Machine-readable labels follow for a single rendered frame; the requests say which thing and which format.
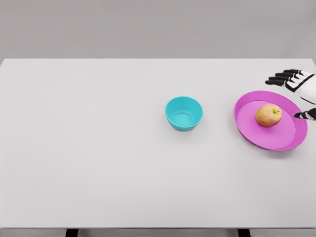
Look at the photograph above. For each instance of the red yellow apple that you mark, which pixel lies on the red yellow apple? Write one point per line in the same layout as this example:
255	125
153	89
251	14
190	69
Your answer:
268	115

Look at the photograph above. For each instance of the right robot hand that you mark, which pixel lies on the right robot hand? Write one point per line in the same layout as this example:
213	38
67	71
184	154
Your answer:
306	86

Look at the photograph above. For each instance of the blue bowl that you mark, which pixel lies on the blue bowl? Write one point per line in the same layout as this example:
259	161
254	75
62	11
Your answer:
184	113

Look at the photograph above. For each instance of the pink plate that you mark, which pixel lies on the pink plate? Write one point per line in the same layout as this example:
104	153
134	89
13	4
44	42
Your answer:
269	134

